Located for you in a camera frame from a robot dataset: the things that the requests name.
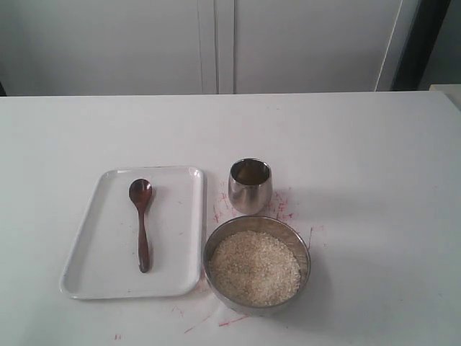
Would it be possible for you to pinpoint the brown wooden spoon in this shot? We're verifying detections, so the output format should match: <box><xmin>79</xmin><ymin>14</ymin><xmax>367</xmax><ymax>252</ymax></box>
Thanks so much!
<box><xmin>129</xmin><ymin>179</ymin><xmax>153</xmax><ymax>273</ymax></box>

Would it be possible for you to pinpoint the small steel cup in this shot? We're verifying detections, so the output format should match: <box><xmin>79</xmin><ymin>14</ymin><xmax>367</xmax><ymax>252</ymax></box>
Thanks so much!
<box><xmin>228</xmin><ymin>158</ymin><xmax>273</xmax><ymax>215</ymax></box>

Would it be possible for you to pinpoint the steel bowl of rice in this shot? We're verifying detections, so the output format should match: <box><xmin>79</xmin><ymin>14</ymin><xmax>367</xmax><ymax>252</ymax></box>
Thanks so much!
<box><xmin>202</xmin><ymin>216</ymin><xmax>311</xmax><ymax>316</ymax></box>

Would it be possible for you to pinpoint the white rectangular tray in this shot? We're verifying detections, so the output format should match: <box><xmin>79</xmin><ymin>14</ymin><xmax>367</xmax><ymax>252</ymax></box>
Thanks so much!
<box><xmin>61</xmin><ymin>167</ymin><xmax>206</xmax><ymax>300</ymax></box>

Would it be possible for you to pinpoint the white cabinet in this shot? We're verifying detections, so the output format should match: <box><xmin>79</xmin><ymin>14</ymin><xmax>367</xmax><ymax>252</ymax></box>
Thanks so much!
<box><xmin>1</xmin><ymin>1</ymin><xmax>419</xmax><ymax>96</ymax></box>

